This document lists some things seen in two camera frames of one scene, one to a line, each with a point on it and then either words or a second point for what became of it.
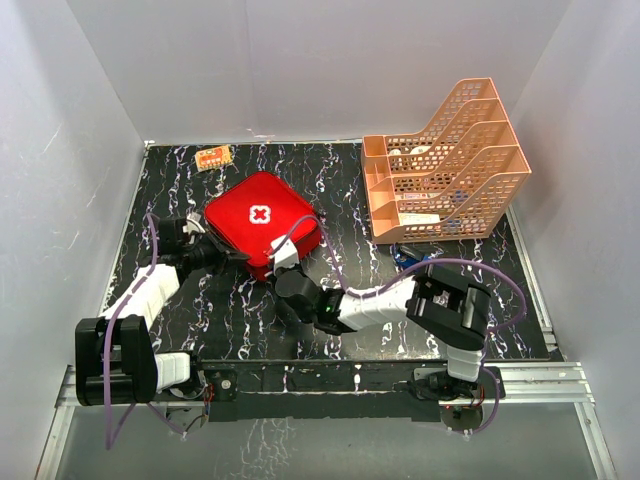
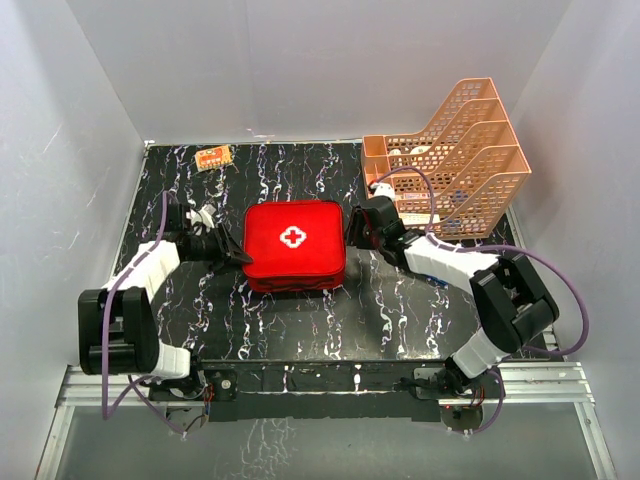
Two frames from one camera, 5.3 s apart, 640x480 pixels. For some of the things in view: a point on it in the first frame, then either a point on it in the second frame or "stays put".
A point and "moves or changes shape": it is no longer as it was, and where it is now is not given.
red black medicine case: [257, 213] moves or changes shape
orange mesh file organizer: [457, 178] stays put
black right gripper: [277, 272] -> [356, 222]
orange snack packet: [213, 157] stays put
